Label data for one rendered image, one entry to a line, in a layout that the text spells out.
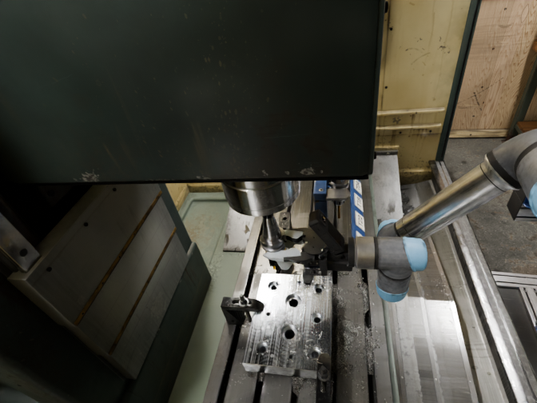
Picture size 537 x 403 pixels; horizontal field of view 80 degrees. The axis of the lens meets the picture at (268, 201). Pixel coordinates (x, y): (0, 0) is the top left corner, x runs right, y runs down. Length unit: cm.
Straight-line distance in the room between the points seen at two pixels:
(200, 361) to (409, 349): 76
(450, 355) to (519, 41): 273
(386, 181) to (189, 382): 126
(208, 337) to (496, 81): 311
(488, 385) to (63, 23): 137
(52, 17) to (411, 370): 121
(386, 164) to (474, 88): 189
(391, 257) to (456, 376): 60
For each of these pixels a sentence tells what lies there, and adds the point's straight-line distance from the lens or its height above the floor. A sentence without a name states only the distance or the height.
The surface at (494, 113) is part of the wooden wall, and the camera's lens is 370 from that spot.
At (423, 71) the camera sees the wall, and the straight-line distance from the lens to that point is 165.
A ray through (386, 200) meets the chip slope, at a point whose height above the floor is 74.
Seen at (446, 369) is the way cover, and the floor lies 72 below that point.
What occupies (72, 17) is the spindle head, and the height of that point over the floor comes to 180.
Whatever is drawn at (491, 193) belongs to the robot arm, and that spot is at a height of 136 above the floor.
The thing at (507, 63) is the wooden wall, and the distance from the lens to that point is 352.
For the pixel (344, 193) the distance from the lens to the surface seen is 98.
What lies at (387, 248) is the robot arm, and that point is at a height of 128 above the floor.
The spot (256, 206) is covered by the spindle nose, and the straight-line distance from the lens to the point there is 59.
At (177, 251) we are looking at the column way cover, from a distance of 124.
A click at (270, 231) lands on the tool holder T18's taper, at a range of 73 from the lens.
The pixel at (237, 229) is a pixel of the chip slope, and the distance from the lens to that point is 170.
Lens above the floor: 184
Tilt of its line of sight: 40 degrees down
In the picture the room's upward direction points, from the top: 11 degrees counter-clockwise
